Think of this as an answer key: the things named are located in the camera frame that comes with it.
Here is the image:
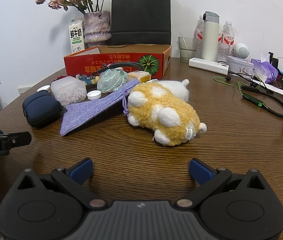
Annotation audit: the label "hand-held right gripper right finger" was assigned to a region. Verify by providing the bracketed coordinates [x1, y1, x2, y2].
[175, 158, 266, 210]

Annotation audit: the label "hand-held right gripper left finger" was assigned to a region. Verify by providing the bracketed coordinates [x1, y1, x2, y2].
[17, 158, 108, 211]

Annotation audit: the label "navy zip case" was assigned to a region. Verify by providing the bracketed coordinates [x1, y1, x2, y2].
[22, 90, 64, 130]

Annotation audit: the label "purple drawstring pouch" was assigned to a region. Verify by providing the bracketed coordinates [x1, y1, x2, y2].
[60, 79, 141, 137]

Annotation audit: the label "translucent box of beads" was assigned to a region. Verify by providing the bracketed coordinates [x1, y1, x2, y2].
[50, 77, 87, 106]

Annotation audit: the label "yellow white plush toy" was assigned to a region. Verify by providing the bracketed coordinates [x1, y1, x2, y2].
[126, 79, 207, 147]

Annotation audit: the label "red cardboard box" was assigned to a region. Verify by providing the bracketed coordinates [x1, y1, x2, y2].
[64, 44, 172, 79]

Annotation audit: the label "iridescent plastic bag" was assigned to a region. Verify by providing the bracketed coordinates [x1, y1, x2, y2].
[97, 69, 128, 93]

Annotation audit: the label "white charger plug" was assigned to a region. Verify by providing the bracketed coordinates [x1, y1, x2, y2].
[127, 71, 152, 83]

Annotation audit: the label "wooden desktop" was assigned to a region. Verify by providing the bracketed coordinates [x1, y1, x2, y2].
[0, 52, 283, 240]

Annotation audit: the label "green black neckband earphones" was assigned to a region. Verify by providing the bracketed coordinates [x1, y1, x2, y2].
[214, 71, 283, 119]

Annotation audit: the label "blue yellow snack packet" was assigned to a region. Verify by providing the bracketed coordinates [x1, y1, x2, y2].
[76, 73, 99, 86]

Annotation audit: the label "white power bank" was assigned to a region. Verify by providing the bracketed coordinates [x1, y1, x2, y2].
[189, 57, 230, 76]

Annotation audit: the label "white paper slip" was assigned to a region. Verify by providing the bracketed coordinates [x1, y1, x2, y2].
[252, 80, 283, 96]

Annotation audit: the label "white printed tin box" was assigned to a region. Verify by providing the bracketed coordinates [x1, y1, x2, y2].
[226, 55, 255, 76]

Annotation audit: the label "white milk carton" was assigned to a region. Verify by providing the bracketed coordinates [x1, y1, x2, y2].
[68, 18, 85, 54]

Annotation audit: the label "purple tissue packet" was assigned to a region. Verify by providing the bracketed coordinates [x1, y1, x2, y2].
[251, 58, 279, 84]

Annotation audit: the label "clear glass cup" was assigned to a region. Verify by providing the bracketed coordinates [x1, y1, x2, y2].
[178, 32, 198, 63]

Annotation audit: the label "white round speaker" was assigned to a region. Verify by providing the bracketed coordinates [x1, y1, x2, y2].
[233, 42, 250, 59]

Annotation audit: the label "clear water bottle red label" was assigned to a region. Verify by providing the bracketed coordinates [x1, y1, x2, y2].
[194, 15, 206, 59]
[217, 20, 236, 63]

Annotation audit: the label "white thermos bottle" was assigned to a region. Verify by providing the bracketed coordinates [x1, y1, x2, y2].
[201, 11, 220, 62]

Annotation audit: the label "purple glass vase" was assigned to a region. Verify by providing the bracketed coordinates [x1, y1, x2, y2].
[83, 11, 112, 43]

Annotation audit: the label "black paper bag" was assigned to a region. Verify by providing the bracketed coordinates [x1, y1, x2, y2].
[111, 0, 172, 46]

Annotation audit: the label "black braided cable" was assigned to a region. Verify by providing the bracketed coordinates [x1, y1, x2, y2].
[92, 61, 144, 77]

